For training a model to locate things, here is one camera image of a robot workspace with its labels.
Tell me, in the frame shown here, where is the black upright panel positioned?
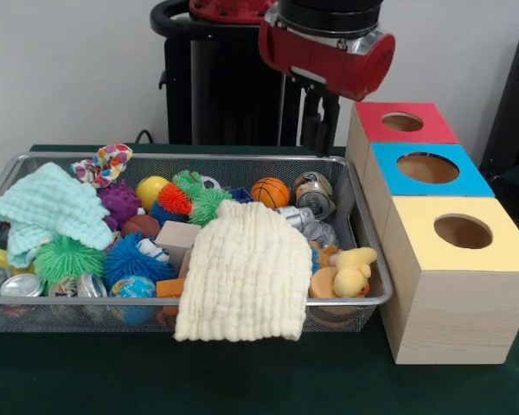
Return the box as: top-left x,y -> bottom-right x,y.
479,28 -> 519,174

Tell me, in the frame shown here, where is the cream waffle cloth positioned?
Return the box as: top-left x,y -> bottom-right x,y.
172,199 -> 313,342

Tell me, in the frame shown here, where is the wooden box with three holes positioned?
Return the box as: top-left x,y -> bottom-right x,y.
344,101 -> 519,366

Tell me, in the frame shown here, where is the blue spiky ball with eyes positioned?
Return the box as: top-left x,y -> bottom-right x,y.
103,233 -> 177,291

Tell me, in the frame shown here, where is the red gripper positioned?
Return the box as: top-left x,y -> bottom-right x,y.
258,7 -> 397,156

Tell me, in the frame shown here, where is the orange basketball toy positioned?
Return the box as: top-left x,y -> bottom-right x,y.
250,176 -> 291,208

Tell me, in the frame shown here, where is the colourful patterned cloth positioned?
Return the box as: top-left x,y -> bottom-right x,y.
70,143 -> 134,190

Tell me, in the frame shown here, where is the mint waffle cloth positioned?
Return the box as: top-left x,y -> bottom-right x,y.
0,162 -> 116,269

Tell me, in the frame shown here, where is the purple knobby ball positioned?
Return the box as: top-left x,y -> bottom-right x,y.
98,179 -> 143,231

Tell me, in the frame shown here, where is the globe print ball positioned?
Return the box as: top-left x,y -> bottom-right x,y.
108,274 -> 158,325

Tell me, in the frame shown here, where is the yellow ball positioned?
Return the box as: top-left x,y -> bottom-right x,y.
135,176 -> 170,213

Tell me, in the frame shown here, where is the yellow plush duck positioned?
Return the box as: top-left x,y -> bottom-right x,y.
332,246 -> 378,298

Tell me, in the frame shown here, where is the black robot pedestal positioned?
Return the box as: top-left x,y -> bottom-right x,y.
150,0 -> 330,146

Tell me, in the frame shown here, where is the green spiky ball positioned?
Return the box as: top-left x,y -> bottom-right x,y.
33,235 -> 106,289

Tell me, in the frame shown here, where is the shallow mesh bin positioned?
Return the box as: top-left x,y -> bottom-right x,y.
0,150 -> 394,334

